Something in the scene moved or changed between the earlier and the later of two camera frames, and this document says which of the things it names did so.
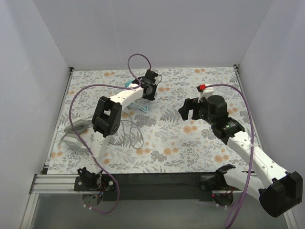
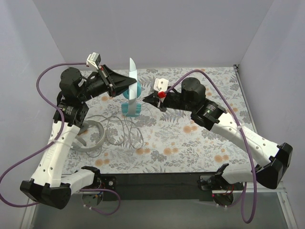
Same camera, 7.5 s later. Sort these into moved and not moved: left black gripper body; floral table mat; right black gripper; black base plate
Moved: right black gripper; left black gripper body
Not moved: black base plate; floral table mat
